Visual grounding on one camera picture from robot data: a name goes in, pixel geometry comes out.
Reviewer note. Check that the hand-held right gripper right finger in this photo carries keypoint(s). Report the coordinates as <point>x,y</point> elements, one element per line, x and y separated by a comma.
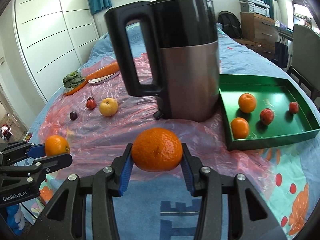
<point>187,175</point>

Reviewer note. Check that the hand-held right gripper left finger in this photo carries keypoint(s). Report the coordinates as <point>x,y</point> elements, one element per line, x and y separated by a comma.
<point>126,172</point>

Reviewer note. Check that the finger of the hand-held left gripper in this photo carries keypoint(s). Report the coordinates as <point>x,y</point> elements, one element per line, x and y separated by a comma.
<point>37,150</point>
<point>57,161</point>

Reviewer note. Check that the orange mandarin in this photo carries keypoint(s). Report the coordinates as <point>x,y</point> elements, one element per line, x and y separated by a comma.
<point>157,150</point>
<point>57,146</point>
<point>239,127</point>
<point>247,102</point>

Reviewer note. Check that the dark purple plum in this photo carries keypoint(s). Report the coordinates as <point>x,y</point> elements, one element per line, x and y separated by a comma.
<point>90,98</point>
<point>73,115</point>

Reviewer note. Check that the red apple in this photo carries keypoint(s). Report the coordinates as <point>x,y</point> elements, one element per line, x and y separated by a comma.
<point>294,107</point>
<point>266,116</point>
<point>91,104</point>

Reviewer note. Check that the yellow apple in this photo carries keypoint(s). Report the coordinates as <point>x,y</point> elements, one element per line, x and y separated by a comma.
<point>108,107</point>

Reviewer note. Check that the green tray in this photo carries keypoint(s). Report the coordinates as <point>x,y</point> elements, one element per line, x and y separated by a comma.
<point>275,92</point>

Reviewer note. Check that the pink plastic sheet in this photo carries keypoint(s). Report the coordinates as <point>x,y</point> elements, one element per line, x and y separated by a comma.
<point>120,132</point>

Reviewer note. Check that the orange plate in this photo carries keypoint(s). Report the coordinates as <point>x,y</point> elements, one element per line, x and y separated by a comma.
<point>75,90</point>

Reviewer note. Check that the green bok choy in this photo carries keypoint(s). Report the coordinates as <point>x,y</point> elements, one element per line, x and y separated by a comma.
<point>73,80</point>

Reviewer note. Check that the black steel electric kettle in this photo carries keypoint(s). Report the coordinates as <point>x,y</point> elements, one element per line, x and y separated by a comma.
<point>187,80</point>

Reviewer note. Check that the carrot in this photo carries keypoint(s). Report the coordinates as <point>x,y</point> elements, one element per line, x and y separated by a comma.
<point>105,70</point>

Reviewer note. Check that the white wardrobe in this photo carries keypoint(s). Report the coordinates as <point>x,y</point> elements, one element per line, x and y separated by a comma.
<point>50,30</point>

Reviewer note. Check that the dark tote bag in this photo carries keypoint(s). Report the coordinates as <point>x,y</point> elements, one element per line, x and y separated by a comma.
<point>281,52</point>

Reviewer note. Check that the black backpack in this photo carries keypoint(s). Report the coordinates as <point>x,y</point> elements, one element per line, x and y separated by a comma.
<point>228,23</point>

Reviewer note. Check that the wooden dresser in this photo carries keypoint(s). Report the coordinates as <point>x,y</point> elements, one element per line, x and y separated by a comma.
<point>260,32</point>

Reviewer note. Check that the glass top desk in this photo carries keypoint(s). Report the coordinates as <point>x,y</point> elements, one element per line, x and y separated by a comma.
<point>285,31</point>

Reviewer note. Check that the grey chair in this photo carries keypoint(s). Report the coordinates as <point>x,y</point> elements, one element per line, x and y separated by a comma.
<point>306,40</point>

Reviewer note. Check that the white printer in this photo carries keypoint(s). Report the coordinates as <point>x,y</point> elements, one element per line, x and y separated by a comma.
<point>257,7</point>

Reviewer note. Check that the window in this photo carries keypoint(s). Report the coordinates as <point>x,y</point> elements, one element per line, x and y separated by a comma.
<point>303,7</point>

